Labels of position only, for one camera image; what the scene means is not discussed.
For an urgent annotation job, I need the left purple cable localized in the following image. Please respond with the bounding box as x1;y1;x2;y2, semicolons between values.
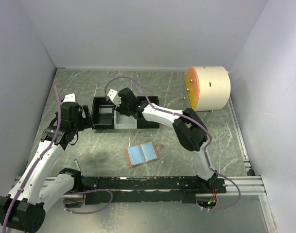
1;85;114;233

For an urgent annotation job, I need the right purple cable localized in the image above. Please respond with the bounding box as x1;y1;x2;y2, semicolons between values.
104;77;242;212

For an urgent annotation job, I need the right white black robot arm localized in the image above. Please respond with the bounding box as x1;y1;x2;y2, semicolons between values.
108;88;218;193

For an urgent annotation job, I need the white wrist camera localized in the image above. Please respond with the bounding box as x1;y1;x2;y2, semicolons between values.
62;93;77;104
107;89;122;107

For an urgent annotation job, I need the purple cable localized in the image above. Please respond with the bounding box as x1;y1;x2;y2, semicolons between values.
1;85;114;233
104;77;242;212

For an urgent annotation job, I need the cream cylinder with orange lid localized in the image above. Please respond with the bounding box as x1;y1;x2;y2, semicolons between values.
184;66;231;112

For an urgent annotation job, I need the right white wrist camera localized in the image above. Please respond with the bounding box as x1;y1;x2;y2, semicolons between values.
107;89;122;107

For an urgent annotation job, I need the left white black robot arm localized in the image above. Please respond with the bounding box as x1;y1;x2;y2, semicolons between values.
0;101;92;233

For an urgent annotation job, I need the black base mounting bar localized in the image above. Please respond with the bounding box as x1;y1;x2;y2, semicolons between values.
52;176;226;204

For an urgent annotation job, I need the orange leather card holder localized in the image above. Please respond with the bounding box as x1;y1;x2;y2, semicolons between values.
124;141;162;168

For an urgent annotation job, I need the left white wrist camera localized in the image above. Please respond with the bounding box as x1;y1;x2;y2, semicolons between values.
62;93;77;104

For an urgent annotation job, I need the black white three-compartment tray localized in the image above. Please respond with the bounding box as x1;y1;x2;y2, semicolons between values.
91;97;159;130

